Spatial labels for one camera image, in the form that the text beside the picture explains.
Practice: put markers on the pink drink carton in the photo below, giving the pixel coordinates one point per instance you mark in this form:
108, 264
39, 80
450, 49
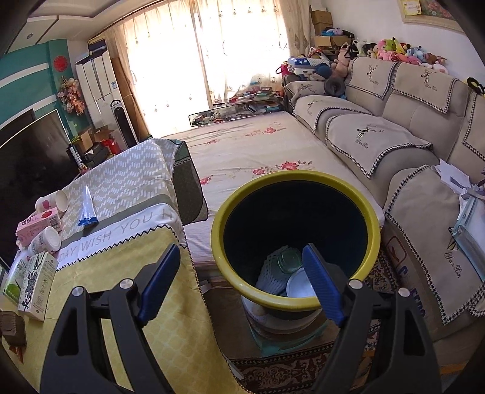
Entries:
36, 225

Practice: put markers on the star print suitcase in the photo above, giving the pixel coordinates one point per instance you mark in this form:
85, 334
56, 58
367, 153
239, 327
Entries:
303, 66

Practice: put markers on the brown box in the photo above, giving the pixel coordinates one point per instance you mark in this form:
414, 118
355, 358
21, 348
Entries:
13, 329

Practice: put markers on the white paper cup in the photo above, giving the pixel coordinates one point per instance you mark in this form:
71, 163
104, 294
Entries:
53, 202

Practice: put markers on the pile of cardboard boxes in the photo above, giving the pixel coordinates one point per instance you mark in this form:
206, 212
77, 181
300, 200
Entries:
89, 138

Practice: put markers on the sheer patterned curtain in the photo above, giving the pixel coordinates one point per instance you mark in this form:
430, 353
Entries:
189, 57

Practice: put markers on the yellow rimmed black trash bin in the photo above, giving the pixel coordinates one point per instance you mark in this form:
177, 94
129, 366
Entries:
227, 212

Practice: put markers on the pile of books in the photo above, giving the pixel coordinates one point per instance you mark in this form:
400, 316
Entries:
261, 96

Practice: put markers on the teal plastic stool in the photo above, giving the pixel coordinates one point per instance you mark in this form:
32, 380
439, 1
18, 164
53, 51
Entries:
280, 346

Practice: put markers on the pink plush toy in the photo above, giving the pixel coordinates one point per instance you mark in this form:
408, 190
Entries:
343, 60

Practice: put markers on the grey neck pillow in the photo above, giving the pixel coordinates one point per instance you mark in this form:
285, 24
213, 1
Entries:
335, 85

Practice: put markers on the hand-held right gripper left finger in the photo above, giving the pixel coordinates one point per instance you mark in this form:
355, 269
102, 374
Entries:
159, 280

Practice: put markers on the blue cone wrapper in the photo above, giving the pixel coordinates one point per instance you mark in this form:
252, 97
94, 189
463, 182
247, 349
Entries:
87, 206

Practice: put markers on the black plush toy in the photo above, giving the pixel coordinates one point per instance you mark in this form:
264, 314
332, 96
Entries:
475, 85

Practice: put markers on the beige sofa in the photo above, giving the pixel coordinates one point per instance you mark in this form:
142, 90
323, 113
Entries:
398, 113

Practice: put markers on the blue boxes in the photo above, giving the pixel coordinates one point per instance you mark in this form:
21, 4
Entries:
96, 43

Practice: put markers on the white tower fan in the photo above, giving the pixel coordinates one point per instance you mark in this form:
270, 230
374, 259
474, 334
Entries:
121, 121

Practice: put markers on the white bucket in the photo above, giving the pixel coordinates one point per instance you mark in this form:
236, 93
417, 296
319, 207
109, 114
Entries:
265, 314

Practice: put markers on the white green drink carton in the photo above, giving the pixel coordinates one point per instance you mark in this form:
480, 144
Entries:
11, 284

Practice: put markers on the white floral print carton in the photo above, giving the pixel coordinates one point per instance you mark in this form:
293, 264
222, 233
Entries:
38, 284

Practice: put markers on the white bowl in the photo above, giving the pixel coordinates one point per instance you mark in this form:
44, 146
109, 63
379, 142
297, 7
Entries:
299, 288

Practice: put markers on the stack of cardboard boxes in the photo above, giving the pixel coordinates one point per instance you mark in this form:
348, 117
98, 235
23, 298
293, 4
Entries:
322, 22

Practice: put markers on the floral sheet mattress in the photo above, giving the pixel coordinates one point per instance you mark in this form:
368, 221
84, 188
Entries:
246, 151

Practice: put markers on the clear blue document folder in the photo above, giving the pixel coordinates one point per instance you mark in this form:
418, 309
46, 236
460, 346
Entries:
470, 231

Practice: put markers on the clear plastic cup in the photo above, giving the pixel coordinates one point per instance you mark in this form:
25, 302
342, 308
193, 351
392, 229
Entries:
290, 259

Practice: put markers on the black television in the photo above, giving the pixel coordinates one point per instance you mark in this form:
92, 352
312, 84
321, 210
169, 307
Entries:
30, 163

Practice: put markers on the white foam net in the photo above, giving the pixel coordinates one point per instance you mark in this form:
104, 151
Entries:
271, 274

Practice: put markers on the red round wall decoration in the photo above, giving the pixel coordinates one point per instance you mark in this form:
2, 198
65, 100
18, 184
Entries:
60, 62

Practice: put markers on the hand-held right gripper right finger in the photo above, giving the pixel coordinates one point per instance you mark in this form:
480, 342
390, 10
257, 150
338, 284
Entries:
322, 280

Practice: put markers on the loose white papers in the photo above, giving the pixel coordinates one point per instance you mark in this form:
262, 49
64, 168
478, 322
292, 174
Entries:
454, 174

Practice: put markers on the yellow grey tablecloth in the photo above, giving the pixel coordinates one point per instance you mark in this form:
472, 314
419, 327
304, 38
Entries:
125, 261

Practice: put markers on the framed wall picture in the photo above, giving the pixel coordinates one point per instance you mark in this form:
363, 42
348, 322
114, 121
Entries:
428, 9

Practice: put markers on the white plastic jar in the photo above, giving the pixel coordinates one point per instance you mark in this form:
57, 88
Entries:
45, 240

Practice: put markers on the row of plush toys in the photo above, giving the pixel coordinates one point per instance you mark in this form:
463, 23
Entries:
401, 51

